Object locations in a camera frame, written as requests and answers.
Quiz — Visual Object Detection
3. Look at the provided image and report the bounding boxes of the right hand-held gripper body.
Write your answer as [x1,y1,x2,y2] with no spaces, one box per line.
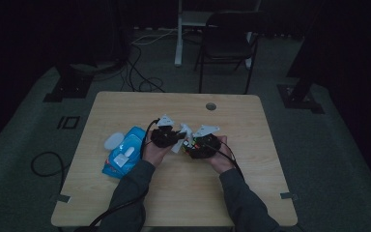
[188,125,223,160]

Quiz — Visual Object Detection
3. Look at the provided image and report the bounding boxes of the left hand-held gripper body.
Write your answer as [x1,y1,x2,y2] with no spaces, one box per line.
[150,114,186,149]

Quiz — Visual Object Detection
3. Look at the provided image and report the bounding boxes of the white wet wipe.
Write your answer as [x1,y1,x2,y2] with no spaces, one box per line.
[170,123,195,155]

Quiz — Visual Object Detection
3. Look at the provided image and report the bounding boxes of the blue wet wipes pack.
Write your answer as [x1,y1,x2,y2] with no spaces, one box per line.
[101,126,147,180]

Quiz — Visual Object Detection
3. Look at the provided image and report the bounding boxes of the person's left hand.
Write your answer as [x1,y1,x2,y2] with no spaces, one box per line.
[141,129,172,168]

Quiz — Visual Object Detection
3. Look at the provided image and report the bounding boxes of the person's right hand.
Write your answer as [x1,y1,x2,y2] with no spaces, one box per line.
[207,134,237,175]

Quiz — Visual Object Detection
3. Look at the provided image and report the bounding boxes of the black folding chair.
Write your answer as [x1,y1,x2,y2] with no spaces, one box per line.
[193,11,271,95]

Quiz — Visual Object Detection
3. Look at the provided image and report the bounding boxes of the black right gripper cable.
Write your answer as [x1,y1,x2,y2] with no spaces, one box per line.
[206,140,245,181]

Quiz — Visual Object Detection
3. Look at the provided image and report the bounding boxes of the tangled black floor cables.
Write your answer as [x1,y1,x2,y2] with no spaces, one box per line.
[119,41,167,94]

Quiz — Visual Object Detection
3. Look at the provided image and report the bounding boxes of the white floor cable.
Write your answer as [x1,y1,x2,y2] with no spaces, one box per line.
[130,28,179,46]

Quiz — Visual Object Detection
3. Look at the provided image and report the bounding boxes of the black stand with base plate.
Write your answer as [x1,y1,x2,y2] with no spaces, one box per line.
[43,63,95,103]
[276,0,326,115]

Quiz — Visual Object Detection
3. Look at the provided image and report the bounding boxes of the black floor cable loop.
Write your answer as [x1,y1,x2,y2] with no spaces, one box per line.
[30,151,70,191]

